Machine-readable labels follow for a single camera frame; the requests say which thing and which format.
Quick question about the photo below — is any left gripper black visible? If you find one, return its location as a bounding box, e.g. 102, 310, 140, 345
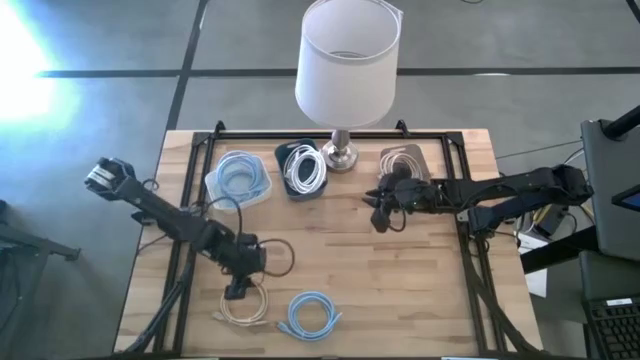
219, 230, 269, 301

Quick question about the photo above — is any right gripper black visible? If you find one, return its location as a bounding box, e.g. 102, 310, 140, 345
362, 170, 442, 234

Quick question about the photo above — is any beige cable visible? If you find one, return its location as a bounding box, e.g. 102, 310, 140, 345
378, 149, 425, 182
212, 279, 270, 328

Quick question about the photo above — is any light blue cable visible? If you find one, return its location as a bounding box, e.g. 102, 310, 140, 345
215, 151, 267, 201
277, 291, 344, 343

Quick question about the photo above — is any white cable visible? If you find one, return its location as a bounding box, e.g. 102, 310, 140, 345
284, 146, 328, 194
283, 144, 328, 195

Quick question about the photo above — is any dark teal plastic bin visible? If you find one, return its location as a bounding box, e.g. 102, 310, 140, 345
274, 138, 330, 202

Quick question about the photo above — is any white plastic bin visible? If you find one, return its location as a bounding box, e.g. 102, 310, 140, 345
204, 151, 274, 211

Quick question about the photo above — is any silver table lamp white shade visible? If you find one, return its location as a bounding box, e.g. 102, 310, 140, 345
294, 0, 404, 174

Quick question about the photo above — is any black stand beam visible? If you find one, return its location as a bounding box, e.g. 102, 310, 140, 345
519, 227, 601, 275

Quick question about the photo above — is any black floor tripod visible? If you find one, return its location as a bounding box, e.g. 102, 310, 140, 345
0, 199, 82, 360

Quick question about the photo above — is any grey computer monitor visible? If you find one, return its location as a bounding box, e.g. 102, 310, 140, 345
579, 118, 640, 262

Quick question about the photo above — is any black monitor pole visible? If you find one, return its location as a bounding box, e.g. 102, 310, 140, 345
602, 104, 640, 141

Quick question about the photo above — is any black laptop keyboard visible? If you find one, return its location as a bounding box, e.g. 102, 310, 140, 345
582, 294, 640, 360

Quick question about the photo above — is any black metal table frame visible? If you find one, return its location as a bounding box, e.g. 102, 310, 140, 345
119, 130, 541, 359

